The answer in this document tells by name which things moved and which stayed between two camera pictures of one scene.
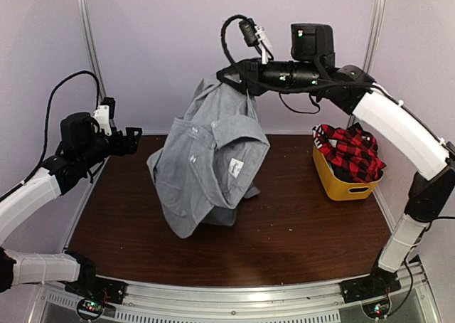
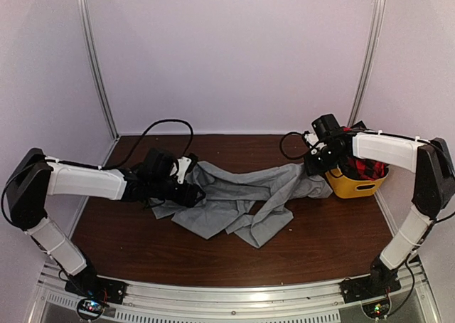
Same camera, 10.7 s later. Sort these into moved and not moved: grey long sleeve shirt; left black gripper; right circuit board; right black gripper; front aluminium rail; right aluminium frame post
Moved: grey long sleeve shirt; right black gripper; left black gripper
Not moved: front aluminium rail; right aluminium frame post; right circuit board
